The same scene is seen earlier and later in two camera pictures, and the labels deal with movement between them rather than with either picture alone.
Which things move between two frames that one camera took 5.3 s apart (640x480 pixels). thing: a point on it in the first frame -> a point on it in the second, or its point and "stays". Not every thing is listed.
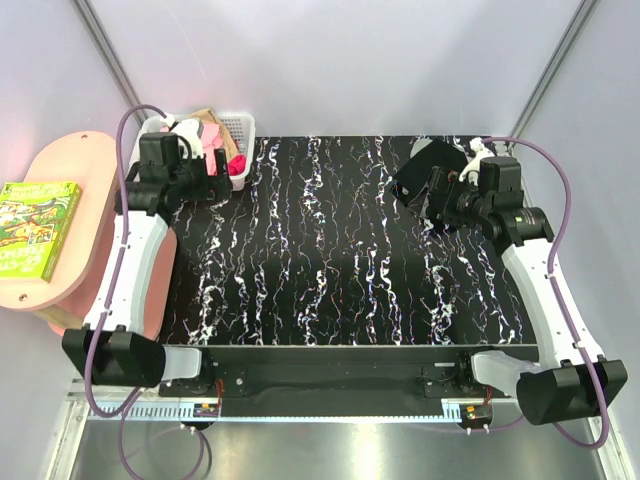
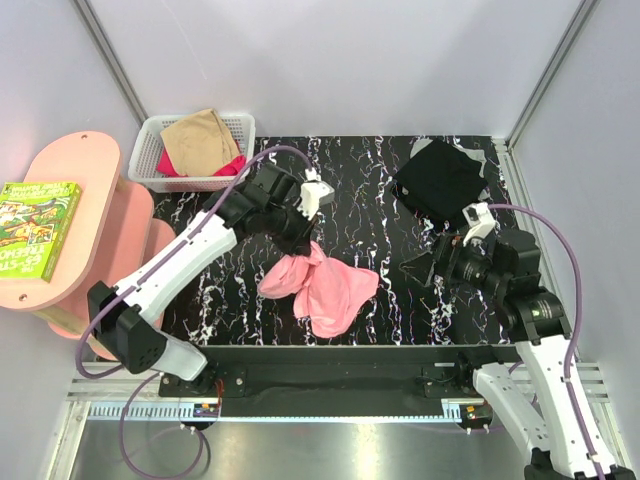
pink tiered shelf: [88, 158] stays
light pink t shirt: [212, 138] -> [328, 291]
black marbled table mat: [318, 247] stays
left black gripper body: [195, 184] -> [288, 226]
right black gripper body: [462, 199] -> [465, 265]
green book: [34, 220] stays
